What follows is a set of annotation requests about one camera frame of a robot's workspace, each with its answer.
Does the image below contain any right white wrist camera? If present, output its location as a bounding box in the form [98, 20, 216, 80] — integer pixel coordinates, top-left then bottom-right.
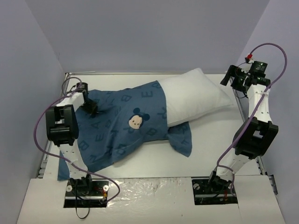
[245, 53, 256, 70]

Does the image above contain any aluminium table edge rail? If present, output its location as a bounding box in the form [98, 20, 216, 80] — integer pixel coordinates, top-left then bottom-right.
[38, 72, 71, 179]

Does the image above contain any white pillow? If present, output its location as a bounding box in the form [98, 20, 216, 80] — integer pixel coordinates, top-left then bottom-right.
[158, 68, 233, 127]

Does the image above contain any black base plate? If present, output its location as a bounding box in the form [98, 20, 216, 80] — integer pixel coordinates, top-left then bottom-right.
[192, 178, 238, 205]
[64, 179, 109, 208]

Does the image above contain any blue cartoon print pillowcase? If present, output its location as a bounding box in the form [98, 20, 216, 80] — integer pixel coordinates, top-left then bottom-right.
[57, 80, 193, 182]

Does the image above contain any thin black cable loop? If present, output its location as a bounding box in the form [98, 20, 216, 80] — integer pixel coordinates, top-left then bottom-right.
[75, 198, 91, 220]

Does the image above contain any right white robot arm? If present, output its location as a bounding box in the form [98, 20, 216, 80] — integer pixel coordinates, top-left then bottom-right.
[207, 60, 278, 193]

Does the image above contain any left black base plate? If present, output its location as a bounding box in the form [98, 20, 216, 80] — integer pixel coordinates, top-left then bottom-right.
[64, 179, 109, 208]

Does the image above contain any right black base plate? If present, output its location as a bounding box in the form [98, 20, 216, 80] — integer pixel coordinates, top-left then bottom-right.
[192, 178, 238, 205]

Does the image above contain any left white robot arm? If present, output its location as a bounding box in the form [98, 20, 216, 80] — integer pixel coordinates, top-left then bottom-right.
[45, 82, 98, 195]

